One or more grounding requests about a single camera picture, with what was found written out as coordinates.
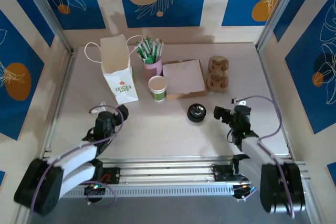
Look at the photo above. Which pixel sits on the black plastic cup lid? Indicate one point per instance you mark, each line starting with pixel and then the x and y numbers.
pixel 197 115

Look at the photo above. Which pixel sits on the green white paper coffee cup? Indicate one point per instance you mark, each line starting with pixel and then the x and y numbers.
pixel 157 95

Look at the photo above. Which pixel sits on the white paper napkin stack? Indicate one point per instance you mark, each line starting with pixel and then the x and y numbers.
pixel 183 77

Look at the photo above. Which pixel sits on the white paper takeout bag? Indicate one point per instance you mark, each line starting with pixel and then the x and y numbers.
pixel 115 58

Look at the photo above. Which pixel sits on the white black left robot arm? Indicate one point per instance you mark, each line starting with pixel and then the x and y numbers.
pixel 78 155

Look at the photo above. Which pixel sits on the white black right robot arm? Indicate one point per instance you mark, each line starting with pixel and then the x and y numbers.
pixel 257 153

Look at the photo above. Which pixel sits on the brown pulp cup carrier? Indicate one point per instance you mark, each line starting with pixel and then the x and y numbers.
pixel 218 82

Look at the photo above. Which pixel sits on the brown cardboard napkin tray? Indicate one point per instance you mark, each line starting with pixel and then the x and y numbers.
pixel 183 96

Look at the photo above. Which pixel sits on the pink straw holder cup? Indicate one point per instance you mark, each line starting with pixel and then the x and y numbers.
pixel 152 72

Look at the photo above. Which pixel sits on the green striped wrapped straw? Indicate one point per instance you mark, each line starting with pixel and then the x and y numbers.
pixel 141 51
pixel 149 48
pixel 141 55

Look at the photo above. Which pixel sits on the black controller board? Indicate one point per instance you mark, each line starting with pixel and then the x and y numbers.
pixel 94 187
pixel 242 190

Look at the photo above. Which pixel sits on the white wrapped straw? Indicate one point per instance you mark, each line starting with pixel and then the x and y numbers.
pixel 159 50
pixel 156 49

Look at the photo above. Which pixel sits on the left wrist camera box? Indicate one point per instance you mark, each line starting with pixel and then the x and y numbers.
pixel 102 105

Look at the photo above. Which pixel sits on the aluminium side rail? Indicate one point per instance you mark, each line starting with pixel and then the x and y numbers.
pixel 58 103
pixel 270 87

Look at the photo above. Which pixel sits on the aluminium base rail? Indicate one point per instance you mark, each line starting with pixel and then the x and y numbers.
pixel 168 169

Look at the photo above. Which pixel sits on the aluminium frame post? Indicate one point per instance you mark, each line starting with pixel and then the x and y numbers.
pixel 46 6
pixel 281 6

